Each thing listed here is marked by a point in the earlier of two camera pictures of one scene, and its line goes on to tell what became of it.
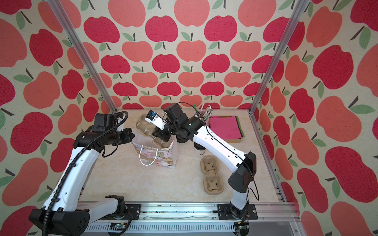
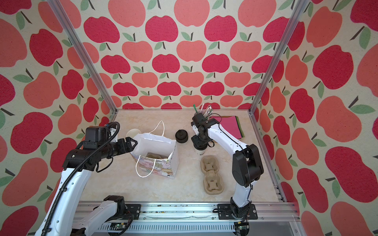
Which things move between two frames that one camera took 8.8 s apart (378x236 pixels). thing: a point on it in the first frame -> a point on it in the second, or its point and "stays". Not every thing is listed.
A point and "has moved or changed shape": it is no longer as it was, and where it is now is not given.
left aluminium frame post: x=83 y=52 stays
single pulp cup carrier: x=145 y=128 -> x=153 y=155
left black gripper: x=129 y=136 -> x=124 y=147
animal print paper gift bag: x=146 y=151 has moved or changed shape
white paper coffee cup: x=199 y=149 stays
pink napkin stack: x=228 y=127 stays
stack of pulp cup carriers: x=213 y=183 stays
